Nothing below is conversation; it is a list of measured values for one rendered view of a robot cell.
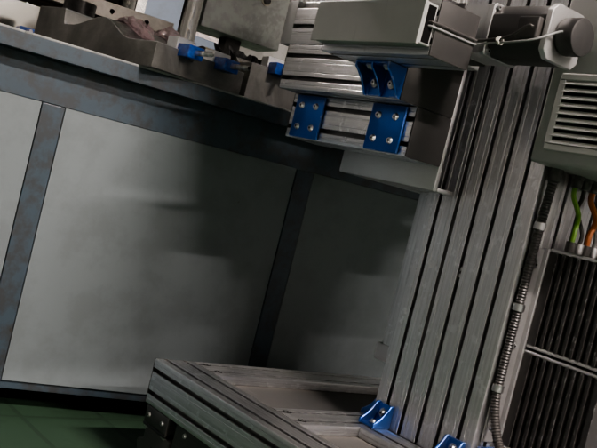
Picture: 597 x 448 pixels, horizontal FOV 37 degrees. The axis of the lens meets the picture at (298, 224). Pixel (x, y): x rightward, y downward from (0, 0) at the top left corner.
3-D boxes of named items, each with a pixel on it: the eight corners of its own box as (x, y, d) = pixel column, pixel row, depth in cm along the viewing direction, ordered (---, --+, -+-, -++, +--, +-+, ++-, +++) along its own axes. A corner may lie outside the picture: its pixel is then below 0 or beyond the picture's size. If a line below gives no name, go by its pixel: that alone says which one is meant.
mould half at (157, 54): (238, 96, 210) (250, 50, 209) (151, 66, 190) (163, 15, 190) (115, 76, 243) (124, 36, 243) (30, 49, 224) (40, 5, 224)
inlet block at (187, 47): (218, 70, 192) (224, 45, 192) (201, 64, 189) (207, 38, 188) (179, 65, 201) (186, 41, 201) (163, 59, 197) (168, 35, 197)
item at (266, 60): (300, 84, 211) (306, 61, 211) (282, 78, 209) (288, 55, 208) (274, 83, 222) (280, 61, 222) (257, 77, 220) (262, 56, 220)
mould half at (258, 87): (333, 125, 227) (346, 73, 227) (242, 99, 214) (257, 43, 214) (246, 116, 270) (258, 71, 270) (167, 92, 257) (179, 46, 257)
